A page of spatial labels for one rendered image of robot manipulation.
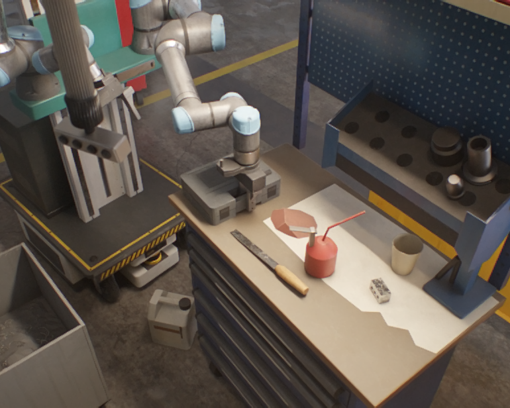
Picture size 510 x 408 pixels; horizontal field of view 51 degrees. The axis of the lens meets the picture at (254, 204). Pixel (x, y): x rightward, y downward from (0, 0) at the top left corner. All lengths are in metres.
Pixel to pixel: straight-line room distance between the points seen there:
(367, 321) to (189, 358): 1.22
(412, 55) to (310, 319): 0.71
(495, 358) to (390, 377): 1.38
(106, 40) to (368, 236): 1.30
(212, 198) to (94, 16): 0.95
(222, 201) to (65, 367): 0.85
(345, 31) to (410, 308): 0.78
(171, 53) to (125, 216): 1.13
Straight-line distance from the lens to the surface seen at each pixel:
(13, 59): 1.88
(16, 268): 2.34
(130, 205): 2.69
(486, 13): 1.07
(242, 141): 1.45
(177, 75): 1.62
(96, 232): 2.58
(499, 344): 2.71
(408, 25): 1.43
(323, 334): 1.35
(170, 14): 2.18
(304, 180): 1.77
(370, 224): 1.64
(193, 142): 3.64
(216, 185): 1.63
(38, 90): 2.01
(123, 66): 2.17
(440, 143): 1.30
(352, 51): 1.58
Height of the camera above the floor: 2.05
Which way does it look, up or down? 41 degrees down
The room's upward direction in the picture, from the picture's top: straight up
